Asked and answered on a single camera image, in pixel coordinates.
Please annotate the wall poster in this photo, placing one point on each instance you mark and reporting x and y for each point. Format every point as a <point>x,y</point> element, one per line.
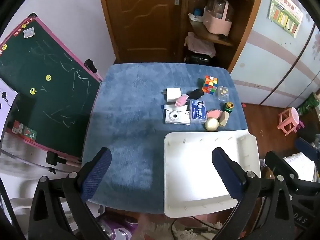
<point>286,11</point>

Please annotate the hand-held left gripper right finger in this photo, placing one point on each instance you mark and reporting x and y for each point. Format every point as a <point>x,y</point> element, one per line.
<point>226,171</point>

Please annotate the blue card box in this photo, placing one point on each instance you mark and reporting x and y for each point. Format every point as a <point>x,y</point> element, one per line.
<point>198,112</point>

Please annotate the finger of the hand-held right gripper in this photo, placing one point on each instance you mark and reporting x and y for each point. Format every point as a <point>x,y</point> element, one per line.
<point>275,160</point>
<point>306,146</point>

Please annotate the red green stickers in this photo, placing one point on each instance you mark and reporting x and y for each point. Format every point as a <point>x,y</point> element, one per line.
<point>25,131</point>

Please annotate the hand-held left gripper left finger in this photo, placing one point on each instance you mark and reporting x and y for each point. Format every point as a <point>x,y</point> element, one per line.
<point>98,171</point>

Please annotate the white papers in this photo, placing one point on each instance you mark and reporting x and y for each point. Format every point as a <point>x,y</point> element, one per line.
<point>196,18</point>

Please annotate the clear plastic jar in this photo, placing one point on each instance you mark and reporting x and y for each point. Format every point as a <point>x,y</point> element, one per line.
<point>217,5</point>

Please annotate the pink folded cloth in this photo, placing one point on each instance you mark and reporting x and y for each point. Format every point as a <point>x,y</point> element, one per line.
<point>200,45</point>

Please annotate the blue plush blanket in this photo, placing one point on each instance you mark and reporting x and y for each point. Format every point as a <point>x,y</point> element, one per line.
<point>130,110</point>

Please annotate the green chalkboard pink frame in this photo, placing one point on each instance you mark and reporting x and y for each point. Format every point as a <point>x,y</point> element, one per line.
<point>50,100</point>

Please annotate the green gold small bottle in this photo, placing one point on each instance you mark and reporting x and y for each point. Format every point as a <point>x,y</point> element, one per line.
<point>228,107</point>

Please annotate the white plastic tray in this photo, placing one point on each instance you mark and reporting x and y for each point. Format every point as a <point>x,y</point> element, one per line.
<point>200,170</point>

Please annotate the black bag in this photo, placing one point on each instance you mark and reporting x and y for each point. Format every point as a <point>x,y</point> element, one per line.
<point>197,58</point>

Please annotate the white charger plug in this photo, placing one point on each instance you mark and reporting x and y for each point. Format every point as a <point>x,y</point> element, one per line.
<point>173,95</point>

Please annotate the pink plastic stool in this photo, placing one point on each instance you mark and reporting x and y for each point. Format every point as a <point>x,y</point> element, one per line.
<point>290,120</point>

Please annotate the colourful puzzle cube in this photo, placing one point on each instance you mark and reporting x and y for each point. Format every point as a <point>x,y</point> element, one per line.
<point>210,85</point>

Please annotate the white quilted cloth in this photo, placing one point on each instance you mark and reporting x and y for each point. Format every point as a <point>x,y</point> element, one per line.
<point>301,165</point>

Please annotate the pale blue striped wardrobe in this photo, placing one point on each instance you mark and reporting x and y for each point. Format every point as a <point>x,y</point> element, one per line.
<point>270,62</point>

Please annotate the cream round ball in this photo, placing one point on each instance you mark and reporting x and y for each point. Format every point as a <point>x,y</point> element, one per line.
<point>211,124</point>

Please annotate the wooden shelf cabinet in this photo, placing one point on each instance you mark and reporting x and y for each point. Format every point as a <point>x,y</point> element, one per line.
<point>250,30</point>

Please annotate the pink oval object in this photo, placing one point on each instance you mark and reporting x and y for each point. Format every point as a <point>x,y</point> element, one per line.
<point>215,114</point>

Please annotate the blue cup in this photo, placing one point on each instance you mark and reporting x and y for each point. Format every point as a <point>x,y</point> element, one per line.
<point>198,12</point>

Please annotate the white paper sheet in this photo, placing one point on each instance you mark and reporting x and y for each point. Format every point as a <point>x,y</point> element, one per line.
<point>6,105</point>

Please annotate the brown wooden door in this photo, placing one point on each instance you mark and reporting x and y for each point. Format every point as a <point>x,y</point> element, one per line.
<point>140,22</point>

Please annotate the beige wooden block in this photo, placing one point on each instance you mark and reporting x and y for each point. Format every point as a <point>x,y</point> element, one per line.
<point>224,119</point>

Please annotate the purple white appliance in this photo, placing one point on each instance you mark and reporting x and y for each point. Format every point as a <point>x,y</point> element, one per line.
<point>117,227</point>

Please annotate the white compact camera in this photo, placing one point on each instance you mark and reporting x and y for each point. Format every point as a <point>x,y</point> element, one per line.
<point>176,117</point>

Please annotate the pink white clip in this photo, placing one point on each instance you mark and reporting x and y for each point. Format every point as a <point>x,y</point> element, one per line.
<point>181,100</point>

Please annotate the white sticker card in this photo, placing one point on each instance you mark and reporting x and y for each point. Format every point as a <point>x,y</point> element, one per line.
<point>28,33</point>

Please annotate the green patterned bag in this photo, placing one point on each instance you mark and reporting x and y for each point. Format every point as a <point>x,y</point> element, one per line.
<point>310,103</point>

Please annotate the black oval case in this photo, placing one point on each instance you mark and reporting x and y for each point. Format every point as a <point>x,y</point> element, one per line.
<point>195,94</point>

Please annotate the pink basket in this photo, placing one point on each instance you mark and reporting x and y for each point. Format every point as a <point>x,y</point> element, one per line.
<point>217,26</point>

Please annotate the small clear plastic box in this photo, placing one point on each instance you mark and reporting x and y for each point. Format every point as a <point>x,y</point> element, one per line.
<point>223,93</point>

